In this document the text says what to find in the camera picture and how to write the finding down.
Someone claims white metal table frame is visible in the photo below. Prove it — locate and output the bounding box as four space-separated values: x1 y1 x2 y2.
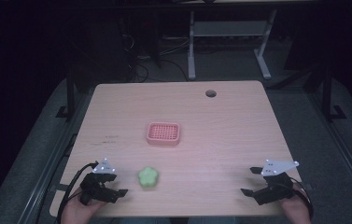
187 8 278 81

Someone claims person's right hand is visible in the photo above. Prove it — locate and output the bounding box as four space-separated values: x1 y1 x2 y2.
280 186 314 224

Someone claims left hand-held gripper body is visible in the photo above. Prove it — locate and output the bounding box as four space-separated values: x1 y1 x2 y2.
79 158 119 206

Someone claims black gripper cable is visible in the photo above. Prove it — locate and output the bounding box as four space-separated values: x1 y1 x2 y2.
56 161 100 224
289 175 316 220

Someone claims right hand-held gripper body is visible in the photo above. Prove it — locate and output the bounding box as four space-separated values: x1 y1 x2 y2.
253 159 301 206

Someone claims bundle of floor cables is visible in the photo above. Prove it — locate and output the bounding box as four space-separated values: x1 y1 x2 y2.
123 32 190 82

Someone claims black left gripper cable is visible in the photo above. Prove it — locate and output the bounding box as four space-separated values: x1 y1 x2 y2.
56 161 100 224

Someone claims green flower-shaped soap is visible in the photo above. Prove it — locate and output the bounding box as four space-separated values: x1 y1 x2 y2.
137 166 161 189

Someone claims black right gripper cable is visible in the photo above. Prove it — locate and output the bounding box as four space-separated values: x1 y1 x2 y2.
289 175 316 220

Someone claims person's left hand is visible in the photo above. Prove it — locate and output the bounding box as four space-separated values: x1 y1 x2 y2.
60 186 106 224

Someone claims pink slotted soap dish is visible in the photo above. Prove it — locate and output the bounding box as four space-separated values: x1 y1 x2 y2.
146 121 181 147

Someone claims black metal stand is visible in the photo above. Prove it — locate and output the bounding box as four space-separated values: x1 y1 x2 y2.
319 63 348 122
55 59 78 121

